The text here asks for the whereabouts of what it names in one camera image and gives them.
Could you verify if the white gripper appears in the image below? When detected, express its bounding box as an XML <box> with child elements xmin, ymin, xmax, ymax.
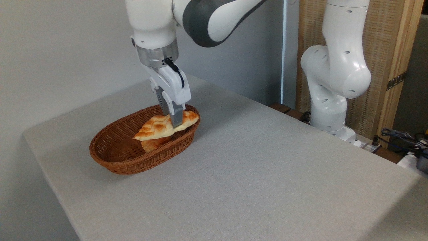
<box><xmin>142</xmin><ymin>64</ymin><xmax>192</xmax><ymax>128</ymax></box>

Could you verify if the long braided bread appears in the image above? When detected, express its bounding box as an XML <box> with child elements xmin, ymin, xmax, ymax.
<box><xmin>134</xmin><ymin>110</ymin><xmax>200</xmax><ymax>141</ymax></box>

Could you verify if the small golden bread roll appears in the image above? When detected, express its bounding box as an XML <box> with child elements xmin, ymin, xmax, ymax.
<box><xmin>141</xmin><ymin>136</ymin><xmax>173</xmax><ymax>153</ymax></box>

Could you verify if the brown woven wicker basket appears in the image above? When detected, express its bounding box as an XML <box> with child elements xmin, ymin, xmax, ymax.
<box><xmin>89</xmin><ymin>104</ymin><xmax>201</xmax><ymax>175</ymax></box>

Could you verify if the dark brown wooden slat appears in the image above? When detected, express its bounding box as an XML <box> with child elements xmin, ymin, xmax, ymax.
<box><xmin>285</xmin><ymin>109</ymin><xmax>305</xmax><ymax>122</ymax></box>
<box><xmin>269</xmin><ymin>102</ymin><xmax>291</xmax><ymax>114</ymax></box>
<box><xmin>374</xmin><ymin>147</ymin><xmax>404</xmax><ymax>164</ymax></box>

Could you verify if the white power strip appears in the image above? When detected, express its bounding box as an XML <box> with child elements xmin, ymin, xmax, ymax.
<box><xmin>354</xmin><ymin>137</ymin><xmax>382</xmax><ymax>153</ymax></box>

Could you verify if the wooden framed woven screen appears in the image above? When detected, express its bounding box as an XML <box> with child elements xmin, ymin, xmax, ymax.
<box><xmin>296</xmin><ymin>0</ymin><xmax>424</xmax><ymax>148</ymax></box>

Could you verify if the brass screen hinge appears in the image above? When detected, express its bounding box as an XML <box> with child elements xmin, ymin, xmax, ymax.
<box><xmin>386</xmin><ymin>71</ymin><xmax>407</xmax><ymax>91</ymax></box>

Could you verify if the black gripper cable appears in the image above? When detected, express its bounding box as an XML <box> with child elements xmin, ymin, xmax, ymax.
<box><xmin>163</xmin><ymin>58</ymin><xmax>185</xmax><ymax>89</ymax></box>

